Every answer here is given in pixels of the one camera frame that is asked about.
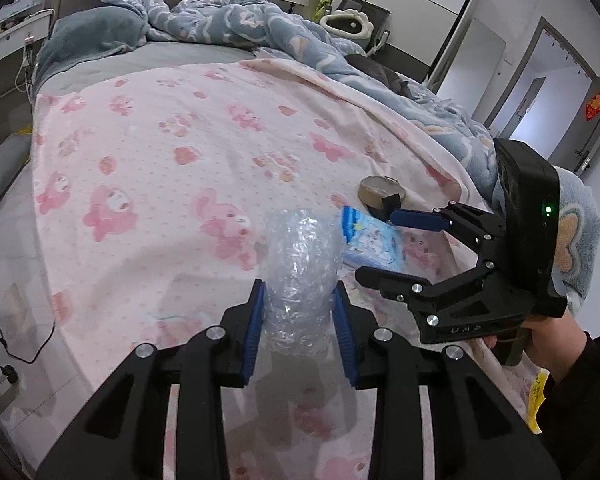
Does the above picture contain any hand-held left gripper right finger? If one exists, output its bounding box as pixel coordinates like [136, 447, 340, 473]
[332, 282, 563, 480]

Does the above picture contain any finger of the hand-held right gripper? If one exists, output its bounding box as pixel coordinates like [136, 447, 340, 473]
[355, 260, 501, 307]
[390, 201, 506, 256]

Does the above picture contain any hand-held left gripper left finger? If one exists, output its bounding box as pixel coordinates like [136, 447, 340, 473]
[35, 280, 268, 480]

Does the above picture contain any blue printed tissue packet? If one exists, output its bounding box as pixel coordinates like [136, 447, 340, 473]
[337, 205, 406, 272]

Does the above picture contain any clear bubble wrap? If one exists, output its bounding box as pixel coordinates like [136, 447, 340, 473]
[264, 207, 345, 356]

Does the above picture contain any person's right hand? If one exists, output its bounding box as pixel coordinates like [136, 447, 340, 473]
[524, 315, 588, 386]

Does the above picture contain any brown tape roll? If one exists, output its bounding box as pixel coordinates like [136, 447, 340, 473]
[357, 176, 408, 216]

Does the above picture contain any dark cloth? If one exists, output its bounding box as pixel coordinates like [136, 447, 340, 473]
[347, 54, 413, 98]

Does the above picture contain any yellow paper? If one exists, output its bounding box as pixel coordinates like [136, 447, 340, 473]
[522, 367, 551, 433]

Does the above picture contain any green and white pet bed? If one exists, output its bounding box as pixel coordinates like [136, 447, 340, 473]
[320, 9, 376, 46]

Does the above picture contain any black chair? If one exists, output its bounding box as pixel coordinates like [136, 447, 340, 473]
[337, 0, 393, 53]

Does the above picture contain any white wardrobe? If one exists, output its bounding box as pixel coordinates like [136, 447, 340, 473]
[305, 0, 483, 88]

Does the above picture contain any pink printed blanket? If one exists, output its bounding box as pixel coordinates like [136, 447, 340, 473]
[30, 57, 546, 480]

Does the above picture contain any blue cloud-pattern duvet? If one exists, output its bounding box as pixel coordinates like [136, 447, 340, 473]
[78, 0, 600, 311]

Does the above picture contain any grey upholstered bed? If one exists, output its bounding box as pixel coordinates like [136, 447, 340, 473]
[30, 0, 600, 480]

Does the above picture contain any grey floor cushion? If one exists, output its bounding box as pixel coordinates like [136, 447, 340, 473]
[0, 132, 33, 216]

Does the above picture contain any grey-blue pillow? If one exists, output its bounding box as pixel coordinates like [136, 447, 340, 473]
[40, 7, 148, 78]

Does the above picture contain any white vanity desk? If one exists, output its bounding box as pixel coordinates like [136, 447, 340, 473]
[0, 10, 56, 161]

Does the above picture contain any black cable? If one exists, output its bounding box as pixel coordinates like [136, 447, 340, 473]
[0, 287, 56, 363]

